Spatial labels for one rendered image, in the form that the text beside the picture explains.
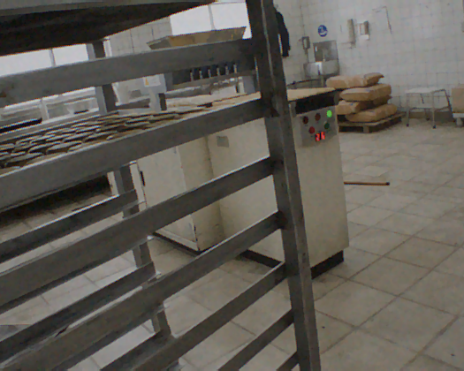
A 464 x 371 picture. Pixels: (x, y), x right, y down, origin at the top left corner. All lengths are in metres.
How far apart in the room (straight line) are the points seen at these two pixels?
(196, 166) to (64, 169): 2.14
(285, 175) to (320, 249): 1.64
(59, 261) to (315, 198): 1.83
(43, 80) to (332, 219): 2.00
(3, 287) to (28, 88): 0.19
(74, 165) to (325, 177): 1.86
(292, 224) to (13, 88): 0.45
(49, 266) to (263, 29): 0.42
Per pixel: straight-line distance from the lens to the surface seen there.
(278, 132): 0.68
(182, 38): 2.61
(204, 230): 2.69
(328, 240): 2.35
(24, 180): 0.47
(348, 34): 6.92
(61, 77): 0.49
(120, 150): 0.52
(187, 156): 2.56
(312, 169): 2.19
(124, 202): 1.03
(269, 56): 0.67
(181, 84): 2.58
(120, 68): 0.53
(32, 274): 0.48
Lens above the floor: 1.13
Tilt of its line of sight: 16 degrees down
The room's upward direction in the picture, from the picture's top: 10 degrees counter-clockwise
